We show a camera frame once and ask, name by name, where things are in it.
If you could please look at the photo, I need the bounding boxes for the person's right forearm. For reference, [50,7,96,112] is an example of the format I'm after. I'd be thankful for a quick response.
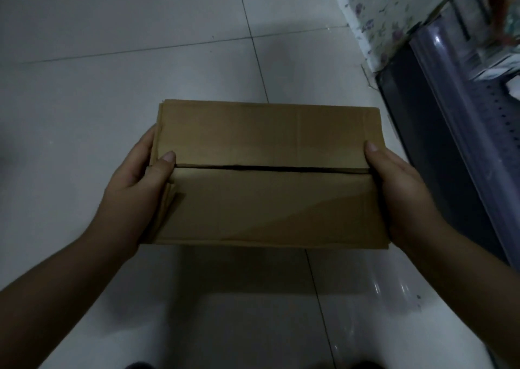
[406,220,520,369]

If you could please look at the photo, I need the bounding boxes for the person's left forearm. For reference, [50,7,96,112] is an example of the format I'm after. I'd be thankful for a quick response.
[0,233,139,369]

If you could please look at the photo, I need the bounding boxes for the person's right hand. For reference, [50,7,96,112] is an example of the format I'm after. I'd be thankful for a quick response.
[363,140,447,256]

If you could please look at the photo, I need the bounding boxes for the orange packaged item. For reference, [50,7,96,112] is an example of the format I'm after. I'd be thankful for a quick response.
[487,0,520,45]

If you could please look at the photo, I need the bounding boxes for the brown cardboard box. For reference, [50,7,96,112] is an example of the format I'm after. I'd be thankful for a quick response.
[140,98,391,250]

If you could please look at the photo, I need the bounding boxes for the person's left hand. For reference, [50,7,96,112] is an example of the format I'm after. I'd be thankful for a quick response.
[87,124,178,258]

